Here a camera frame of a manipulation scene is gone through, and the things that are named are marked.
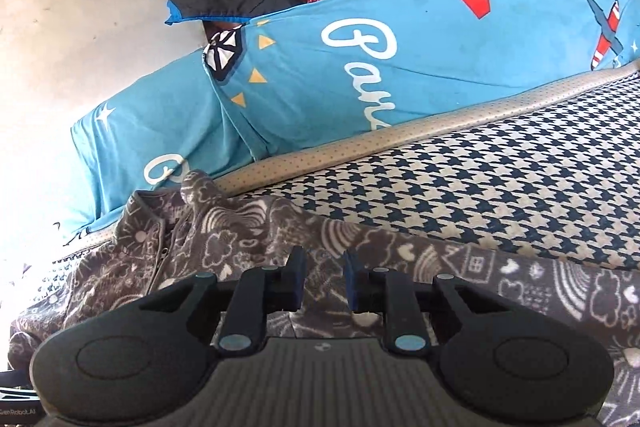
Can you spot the blue cushion with white script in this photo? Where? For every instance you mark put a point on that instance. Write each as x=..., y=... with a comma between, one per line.
x=450, y=52

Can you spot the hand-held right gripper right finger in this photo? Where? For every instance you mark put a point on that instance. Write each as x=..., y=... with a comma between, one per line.
x=351, y=283

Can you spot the grey patterned fleece jacket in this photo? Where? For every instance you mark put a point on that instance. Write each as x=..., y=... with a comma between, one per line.
x=240, y=232

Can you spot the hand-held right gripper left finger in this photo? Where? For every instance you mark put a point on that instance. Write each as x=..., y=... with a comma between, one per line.
x=298, y=279

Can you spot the blue cushion with white star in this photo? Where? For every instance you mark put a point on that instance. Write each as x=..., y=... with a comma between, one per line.
x=165, y=127

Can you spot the houndstooth sofa seat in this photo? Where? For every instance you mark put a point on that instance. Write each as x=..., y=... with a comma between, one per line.
x=500, y=187

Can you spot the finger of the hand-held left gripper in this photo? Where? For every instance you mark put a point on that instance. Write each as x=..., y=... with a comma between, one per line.
x=17, y=407

